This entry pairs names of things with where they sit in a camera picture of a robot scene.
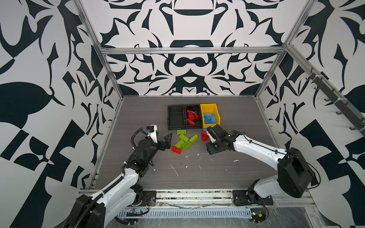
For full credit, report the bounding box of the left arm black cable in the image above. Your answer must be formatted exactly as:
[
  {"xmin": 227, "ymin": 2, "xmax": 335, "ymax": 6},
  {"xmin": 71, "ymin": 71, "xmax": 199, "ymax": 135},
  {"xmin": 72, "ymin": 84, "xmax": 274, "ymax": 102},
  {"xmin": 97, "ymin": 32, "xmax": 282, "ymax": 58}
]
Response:
[{"xmin": 130, "ymin": 127, "xmax": 149, "ymax": 151}]

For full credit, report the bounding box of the green lego flat top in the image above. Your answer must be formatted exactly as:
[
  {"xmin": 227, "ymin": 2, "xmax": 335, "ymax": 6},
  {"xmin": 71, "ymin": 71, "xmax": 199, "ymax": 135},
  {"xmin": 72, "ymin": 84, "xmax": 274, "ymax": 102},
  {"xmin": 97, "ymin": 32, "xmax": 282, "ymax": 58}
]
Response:
[{"xmin": 177, "ymin": 130, "xmax": 187, "ymax": 135}]

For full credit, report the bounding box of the red lego cluster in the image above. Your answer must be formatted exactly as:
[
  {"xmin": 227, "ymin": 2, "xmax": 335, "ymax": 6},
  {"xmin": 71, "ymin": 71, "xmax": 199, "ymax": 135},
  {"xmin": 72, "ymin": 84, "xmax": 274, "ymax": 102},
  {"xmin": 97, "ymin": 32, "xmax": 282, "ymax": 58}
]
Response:
[{"xmin": 187, "ymin": 110, "xmax": 199, "ymax": 121}]

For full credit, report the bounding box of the red arch lego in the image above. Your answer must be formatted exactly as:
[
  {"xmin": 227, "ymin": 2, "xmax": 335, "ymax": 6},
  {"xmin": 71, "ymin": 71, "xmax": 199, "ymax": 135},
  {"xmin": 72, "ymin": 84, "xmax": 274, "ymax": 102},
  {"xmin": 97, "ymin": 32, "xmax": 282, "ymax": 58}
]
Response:
[{"xmin": 187, "ymin": 116, "xmax": 197, "ymax": 125}]

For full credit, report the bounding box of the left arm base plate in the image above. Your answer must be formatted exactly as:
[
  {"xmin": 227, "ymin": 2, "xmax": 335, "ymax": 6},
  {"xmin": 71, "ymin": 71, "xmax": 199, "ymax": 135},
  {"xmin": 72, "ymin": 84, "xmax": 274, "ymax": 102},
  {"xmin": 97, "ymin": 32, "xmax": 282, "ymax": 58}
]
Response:
[{"xmin": 132, "ymin": 191, "xmax": 157, "ymax": 207}]

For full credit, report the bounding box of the black bin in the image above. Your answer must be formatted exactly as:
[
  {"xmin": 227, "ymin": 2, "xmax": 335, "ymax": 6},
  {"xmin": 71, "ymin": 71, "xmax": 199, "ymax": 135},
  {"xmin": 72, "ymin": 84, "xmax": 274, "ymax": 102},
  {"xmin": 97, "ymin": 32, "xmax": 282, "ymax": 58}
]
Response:
[
  {"xmin": 167, "ymin": 105, "xmax": 186, "ymax": 130},
  {"xmin": 185, "ymin": 104, "xmax": 203, "ymax": 129}
]

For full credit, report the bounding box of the green lego long lower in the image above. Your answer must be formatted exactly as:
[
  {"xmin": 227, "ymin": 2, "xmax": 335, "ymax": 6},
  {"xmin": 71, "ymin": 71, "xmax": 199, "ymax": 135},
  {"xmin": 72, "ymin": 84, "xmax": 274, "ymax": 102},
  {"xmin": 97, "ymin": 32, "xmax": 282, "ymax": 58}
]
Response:
[{"xmin": 175, "ymin": 140, "xmax": 185, "ymax": 148}]

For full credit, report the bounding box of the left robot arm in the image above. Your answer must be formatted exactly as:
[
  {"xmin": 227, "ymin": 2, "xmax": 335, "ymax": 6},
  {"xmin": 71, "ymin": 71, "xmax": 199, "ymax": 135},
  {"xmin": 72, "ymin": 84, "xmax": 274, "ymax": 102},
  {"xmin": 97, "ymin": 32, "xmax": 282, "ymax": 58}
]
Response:
[{"xmin": 64, "ymin": 128, "xmax": 173, "ymax": 228}]

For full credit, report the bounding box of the green lego upside down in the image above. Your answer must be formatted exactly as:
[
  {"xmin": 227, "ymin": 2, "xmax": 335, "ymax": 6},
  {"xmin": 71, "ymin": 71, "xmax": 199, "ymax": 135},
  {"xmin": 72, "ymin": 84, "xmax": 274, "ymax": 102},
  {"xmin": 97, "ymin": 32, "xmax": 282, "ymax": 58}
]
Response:
[{"xmin": 181, "ymin": 141, "xmax": 192, "ymax": 150}]

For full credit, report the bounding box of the middle black bin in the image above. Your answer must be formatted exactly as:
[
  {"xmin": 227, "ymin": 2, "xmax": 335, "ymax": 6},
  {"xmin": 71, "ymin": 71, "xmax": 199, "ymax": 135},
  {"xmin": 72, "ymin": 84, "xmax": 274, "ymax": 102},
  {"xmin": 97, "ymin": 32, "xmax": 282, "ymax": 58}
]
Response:
[{"xmin": 185, "ymin": 104, "xmax": 203, "ymax": 129}]

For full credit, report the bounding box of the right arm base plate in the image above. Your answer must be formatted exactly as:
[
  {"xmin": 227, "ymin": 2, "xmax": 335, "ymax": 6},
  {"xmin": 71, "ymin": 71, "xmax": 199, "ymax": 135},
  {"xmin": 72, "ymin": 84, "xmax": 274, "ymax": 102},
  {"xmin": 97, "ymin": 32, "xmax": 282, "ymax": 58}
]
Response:
[{"xmin": 232, "ymin": 190, "xmax": 274, "ymax": 206}]

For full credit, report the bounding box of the red lego small left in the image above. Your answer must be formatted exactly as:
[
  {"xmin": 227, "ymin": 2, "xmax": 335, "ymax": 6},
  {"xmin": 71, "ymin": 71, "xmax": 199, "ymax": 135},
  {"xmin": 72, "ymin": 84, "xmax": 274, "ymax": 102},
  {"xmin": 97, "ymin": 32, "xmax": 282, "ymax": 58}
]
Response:
[{"xmin": 171, "ymin": 146, "xmax": 182, "ymax": 154}]

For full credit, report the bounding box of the left black bin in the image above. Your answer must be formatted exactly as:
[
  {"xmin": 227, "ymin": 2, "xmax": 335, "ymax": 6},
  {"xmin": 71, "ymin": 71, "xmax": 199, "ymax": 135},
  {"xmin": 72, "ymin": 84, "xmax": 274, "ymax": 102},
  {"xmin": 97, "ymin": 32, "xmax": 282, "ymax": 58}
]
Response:
[{"xmin": 167, "ymin": 105, "xmax": 186, "ymax": 130}]

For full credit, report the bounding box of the aluminium front rail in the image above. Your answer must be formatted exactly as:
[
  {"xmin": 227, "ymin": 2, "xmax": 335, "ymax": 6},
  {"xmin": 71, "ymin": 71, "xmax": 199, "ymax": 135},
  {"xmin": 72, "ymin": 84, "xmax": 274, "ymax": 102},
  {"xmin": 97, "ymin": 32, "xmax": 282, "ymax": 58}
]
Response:
[{"xmin": 76, "ymin": 187, "xmax": 317, "ymax": 209}]

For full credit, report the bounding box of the right electronics board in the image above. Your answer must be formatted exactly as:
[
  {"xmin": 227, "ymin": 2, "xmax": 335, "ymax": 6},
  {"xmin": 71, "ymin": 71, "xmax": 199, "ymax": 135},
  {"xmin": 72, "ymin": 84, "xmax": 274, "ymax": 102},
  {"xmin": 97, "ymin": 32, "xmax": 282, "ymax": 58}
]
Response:
[{"xmin": 250, "ymin": 211, "xmax": 269, "ymax": 224}]

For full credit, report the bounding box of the green lego 2x4 middle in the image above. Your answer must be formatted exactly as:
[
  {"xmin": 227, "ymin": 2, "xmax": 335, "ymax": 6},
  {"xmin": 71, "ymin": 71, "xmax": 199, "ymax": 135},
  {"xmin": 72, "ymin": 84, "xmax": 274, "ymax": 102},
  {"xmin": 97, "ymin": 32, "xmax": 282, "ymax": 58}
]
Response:
[{"xmin": 179, "ymin": 135, "xmax": 190, "ymax": 142}]

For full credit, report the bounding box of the white cable duct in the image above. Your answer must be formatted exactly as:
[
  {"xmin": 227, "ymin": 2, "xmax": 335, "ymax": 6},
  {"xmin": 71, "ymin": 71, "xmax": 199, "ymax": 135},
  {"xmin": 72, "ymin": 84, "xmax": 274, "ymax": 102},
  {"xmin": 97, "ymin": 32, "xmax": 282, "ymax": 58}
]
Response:
[{"xmin": 117, "ymin": 208, "xmax": 252, "ymax": 219}]

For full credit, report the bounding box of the yellow bin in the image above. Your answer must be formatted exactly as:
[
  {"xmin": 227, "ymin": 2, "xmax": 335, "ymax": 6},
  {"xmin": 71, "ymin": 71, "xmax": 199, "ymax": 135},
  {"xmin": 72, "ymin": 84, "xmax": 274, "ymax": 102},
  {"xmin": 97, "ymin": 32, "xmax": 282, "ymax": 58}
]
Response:
[{"xmin": 200, "ymin": 104, "xmax": 221, "ymax": 128}]

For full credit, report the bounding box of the red lego 2x4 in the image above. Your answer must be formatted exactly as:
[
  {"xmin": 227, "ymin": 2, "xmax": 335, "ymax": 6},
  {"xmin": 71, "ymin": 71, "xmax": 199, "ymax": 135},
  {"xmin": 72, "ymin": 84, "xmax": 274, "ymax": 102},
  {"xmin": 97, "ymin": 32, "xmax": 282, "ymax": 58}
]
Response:
[{"xmin": 201, "ymin": 130, "xmax": 210, "ymax": 142}]

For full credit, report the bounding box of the blue lego bottom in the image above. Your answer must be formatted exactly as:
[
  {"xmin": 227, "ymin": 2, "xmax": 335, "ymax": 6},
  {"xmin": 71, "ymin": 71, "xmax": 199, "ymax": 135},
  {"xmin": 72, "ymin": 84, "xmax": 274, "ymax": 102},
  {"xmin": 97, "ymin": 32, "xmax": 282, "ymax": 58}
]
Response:
[{"xmin": 204, "ymin": 118, "xmax": 216, "ymax": 124}]

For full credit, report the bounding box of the left electronics board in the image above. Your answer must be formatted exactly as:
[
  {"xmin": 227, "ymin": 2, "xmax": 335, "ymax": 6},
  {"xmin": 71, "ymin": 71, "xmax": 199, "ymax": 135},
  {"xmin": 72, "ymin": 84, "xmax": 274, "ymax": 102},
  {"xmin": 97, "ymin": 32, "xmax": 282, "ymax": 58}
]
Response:
[{"xmin": 125, "ymin": 206, "xmax": 149, "ymax": 217}]

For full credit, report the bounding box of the electronics board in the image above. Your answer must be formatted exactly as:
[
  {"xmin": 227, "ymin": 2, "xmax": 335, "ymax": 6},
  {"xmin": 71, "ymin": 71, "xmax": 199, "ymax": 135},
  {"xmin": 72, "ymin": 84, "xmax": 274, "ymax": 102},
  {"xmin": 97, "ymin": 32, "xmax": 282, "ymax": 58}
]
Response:
[
  {"xmin": 250, "ymin": 211, "xmax": 269, "ymax": 224},
  {"xmin": 125, "ymin": 206, "xmax": 149, "ymax": 217}
]

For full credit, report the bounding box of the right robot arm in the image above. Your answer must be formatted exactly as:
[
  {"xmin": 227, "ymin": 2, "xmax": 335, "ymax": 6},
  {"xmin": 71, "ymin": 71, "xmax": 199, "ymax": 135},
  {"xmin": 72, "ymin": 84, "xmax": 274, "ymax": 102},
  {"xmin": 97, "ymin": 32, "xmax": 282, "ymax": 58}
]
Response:
[{"xmin": 206, "ymin": 124, "xmax": 316, "ymax": 206}]

